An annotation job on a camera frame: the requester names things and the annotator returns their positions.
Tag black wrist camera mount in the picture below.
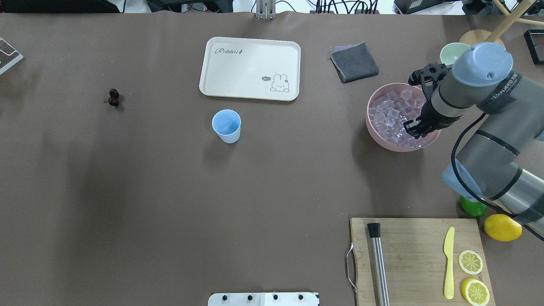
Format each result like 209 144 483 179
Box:
408 64 451 86

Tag round wooden rack base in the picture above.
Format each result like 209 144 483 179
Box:
459 29 492 46

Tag grey folded cloth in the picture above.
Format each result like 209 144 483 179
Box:
329 41 379 83

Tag yellow plastic knife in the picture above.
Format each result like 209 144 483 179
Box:
443 227 455 300

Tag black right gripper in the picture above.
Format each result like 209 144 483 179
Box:
403 100 461 139

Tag yellow lemon near board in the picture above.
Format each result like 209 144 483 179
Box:
484 214 523 242

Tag light green bowl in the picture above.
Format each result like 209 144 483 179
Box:
438 42 470 66

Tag cream rabbit tray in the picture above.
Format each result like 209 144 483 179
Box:
199 37 301 102

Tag dark red cherries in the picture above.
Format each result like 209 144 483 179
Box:
104 88 120 108

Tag wooden cutting board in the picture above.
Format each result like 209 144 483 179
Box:
350 218 485 306

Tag pink bowl of ice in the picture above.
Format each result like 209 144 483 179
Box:
365 83 440 152

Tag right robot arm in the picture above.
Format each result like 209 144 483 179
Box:
404 42 544 239

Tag steel muddler black tip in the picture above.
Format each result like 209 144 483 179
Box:
367 223 390 306

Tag light blue cup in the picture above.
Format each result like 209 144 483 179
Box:
212 110 241 144

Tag white bottle rack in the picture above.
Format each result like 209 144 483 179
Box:
0 37 24 75

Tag green lime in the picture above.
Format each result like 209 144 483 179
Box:
460 195 488 218

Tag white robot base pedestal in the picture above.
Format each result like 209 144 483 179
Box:
207 292 320 306

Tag upper lemon slice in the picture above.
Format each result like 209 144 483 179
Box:
461 278 491 306

